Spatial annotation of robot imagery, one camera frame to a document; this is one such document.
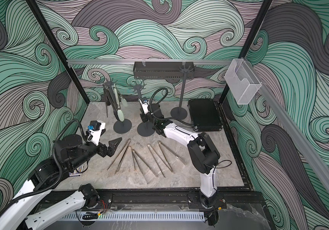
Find black metal tongs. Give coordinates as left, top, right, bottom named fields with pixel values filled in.
left=104, top=86, right=119, bottom=120

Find clear plastic wall bin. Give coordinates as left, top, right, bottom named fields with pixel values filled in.
left=225, top=58, right=261, bottom=105

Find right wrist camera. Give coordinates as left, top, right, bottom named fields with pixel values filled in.
left=139, top=97, right=149, bottom=114

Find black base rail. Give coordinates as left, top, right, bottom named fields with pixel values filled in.
left=97, top=187, right=264, bottom=209

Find green metal tongs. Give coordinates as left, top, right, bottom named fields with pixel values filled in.
left=113, top=84, right=128, bottom=122

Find small card box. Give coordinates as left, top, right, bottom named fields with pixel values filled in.
left=69, top=170, right=82, bottom=177

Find black perforated wall shelf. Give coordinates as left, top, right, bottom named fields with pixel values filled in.
left=133, top=61, right=195, bottom=80

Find black tray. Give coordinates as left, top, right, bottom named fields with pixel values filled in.
left=188, top=99, right=223, bottom=132

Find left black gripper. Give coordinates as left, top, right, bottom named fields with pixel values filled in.
left=68, top=136, right=121, bottom=171

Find dark utensil rack stand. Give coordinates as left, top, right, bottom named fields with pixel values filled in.
left=133, top=84, right=155, bottom=137
left=103, top=81, right=132, bottom=134
left=170, top=64, right=194, bottom=120

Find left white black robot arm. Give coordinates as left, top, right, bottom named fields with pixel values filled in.
left=0, top=119, right=122, bottom=230

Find white slotted cable duct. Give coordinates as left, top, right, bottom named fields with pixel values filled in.
left=60, top=211, right=206, bottom=222

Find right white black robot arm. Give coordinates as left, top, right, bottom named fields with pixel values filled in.
left=139, top=99, right=220, bottom=209

